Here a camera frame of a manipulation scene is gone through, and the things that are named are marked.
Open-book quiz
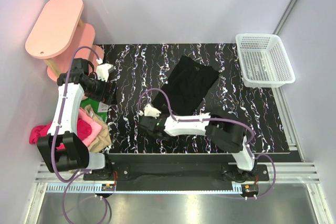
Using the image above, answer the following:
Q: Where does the white plastic basket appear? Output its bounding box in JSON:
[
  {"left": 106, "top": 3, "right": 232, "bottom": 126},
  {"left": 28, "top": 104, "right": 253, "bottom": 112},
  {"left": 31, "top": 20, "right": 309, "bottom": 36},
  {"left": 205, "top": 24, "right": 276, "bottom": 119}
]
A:
[{"left": 235, "top": 33, "right": 296, "bottom": 88}]

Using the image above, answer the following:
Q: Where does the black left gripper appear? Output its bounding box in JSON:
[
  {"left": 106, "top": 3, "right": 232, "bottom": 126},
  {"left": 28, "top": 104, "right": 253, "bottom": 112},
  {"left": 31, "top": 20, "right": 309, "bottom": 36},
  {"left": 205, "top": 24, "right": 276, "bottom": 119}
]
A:
[{"left": 85, "top": 73, "right": 118, "bottom": 105}]

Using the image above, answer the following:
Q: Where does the green plastic folder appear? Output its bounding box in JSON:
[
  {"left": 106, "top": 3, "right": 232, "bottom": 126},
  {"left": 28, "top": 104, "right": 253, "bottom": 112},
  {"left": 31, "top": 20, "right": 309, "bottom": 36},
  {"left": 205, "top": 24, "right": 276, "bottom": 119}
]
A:
[{"left": 80, "top": 98, "right": 109, "bottom": 123}]

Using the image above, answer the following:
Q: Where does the light pink t shirt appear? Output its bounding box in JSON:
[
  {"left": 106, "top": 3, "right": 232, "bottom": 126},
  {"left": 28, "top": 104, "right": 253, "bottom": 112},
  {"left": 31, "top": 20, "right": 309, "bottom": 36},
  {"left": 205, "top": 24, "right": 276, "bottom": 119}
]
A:
[{"left": 77, "top": 108, "right": 102, "bottom": 147}]

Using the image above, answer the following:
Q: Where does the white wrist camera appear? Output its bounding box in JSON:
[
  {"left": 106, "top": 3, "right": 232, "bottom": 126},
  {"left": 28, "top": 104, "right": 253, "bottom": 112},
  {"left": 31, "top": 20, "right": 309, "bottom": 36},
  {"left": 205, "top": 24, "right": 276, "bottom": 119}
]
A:
[
  {"left": 143, "top": 103, "right": 161, "bottom": 119},
  {"left": 96, "top": 59, "right": 115, "bottom": 82}
]

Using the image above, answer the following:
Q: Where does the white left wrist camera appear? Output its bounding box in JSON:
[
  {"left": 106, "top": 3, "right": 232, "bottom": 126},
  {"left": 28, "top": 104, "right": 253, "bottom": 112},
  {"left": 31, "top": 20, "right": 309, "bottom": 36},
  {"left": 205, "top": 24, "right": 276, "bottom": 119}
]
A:
[{"left": 96, "top": 59, "right": 115, "bottom": 82}]

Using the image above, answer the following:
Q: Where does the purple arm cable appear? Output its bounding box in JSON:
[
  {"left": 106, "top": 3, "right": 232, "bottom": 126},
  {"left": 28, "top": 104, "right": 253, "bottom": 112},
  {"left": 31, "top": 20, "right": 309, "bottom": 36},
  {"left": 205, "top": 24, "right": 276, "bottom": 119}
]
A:
[
  {"left": 138, "top": 88, "right": 276, "bottom": 200},
  {"left": 51, "top": 46, "right": 112, "bottom": 221}
]

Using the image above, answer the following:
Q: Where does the pink three-tier shelf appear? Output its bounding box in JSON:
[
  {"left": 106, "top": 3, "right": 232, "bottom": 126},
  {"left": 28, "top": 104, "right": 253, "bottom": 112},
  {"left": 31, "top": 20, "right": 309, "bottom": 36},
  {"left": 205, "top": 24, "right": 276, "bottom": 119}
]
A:
[{"left": 25, "top": 0, "right": 104, "bottom": 82}]

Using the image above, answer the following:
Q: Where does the beige t shirt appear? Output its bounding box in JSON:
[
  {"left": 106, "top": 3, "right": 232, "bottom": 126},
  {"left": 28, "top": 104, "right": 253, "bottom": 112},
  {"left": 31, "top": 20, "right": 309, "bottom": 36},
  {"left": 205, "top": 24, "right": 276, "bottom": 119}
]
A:
[{"left": 84, "top": 105, "right": 111, "bottom": 153}]

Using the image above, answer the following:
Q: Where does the black t shirt flower print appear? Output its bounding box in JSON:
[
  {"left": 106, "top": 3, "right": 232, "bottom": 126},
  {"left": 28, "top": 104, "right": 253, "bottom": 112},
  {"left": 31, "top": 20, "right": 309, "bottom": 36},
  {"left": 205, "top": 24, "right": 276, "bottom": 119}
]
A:
[{"left": 161, "top": 56, "right": 219, "bottom": 116}]

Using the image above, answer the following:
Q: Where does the magenta red t shirt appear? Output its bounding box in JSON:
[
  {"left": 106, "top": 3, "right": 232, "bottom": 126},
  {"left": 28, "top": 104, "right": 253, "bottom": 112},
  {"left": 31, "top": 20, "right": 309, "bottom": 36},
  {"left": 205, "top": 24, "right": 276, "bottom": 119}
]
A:
[{"left": 29, "top": 119, "right": 92, "bottom": 144}]

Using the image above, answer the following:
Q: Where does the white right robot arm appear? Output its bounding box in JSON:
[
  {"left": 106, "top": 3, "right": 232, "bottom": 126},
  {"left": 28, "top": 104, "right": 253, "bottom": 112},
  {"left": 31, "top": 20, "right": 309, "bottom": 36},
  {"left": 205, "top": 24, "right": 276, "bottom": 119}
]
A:
[{"left": 139, "top": 113, "right": 257, "bottom": 180}]

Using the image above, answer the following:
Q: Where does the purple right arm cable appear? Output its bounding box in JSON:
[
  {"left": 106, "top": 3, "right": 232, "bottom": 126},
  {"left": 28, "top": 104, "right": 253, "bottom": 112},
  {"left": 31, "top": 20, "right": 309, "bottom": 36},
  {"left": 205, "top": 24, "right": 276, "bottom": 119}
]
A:
[{"left": 138, "top": 88, "right": 276, "bottom": 200}]

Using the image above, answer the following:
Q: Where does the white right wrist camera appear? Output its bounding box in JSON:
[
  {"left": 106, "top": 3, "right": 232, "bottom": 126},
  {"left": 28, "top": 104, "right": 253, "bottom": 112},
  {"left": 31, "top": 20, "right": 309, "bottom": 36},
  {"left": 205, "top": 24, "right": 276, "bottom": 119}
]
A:
[{"left": 143, "top": 103, "right": 161, "bottom": 119}]

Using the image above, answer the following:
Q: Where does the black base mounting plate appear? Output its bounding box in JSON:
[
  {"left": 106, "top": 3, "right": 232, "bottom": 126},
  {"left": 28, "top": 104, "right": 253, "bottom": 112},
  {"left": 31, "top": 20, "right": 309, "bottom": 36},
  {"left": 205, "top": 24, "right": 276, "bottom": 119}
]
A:
[{"left": 84, "top": 160, "right": 270, "bottom": 193}]

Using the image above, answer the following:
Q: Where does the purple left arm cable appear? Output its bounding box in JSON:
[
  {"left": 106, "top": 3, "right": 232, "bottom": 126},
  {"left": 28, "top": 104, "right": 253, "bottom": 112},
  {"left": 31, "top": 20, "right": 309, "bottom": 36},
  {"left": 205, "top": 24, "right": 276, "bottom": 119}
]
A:
[{"left": 51, "top": 46, "right": 112, "bottom": 221}]

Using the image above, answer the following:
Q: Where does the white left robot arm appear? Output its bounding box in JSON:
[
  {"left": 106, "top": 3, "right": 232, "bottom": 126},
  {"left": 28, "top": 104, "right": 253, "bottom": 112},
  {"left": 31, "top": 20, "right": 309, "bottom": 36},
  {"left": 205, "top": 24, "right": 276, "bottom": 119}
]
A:
[{"left": 37, "top": 77, "right": 116, "bottom": 180}]

